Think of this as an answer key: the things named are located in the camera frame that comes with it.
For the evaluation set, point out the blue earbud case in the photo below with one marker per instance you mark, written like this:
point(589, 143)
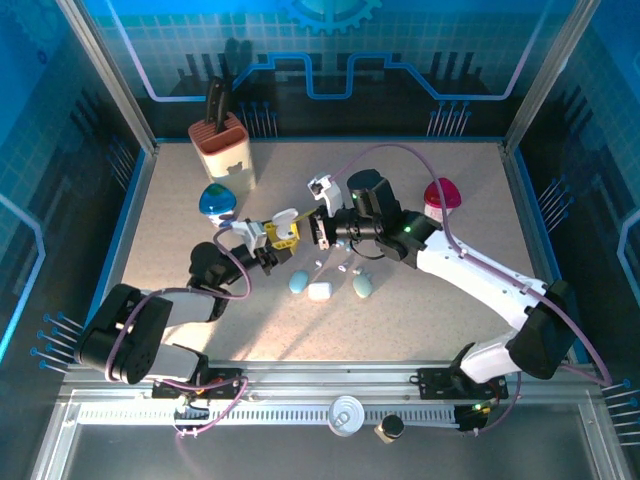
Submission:
point(299, 282)

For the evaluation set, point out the white square earbud case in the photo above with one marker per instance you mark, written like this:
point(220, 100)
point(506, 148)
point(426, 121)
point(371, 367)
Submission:
point(320, 291)

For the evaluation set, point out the pale green earbud case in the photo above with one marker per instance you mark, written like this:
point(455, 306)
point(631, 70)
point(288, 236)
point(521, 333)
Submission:
point(362, 287)

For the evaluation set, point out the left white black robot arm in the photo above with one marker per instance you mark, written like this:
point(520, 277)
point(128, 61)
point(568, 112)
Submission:
point(185, 305)

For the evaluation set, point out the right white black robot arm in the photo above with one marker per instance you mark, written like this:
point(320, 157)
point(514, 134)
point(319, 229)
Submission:
point(475, 280)

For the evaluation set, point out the blue egg-shaped toy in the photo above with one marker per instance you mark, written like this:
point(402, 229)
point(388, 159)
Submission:
point(217, 200)

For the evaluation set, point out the magenta egg-shaped toy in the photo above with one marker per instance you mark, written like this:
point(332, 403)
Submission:
point(442, 192)

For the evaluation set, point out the beige knife block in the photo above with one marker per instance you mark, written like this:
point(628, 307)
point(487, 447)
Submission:
point(230, 155)

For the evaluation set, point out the small jar black lid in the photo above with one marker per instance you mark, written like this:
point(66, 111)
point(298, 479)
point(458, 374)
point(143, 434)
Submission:
point(391, 426)

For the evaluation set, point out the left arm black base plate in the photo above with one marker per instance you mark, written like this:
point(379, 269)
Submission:
point(227, 375)

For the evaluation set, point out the aluminium front rail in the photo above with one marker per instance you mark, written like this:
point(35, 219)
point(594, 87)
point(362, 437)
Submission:
point(325, 375)

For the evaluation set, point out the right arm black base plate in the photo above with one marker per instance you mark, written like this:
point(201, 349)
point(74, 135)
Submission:
point(432, 382)

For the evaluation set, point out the aluminium frame post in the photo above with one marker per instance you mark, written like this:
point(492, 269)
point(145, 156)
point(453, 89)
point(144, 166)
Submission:
point(547, 75)
point(111, 75)

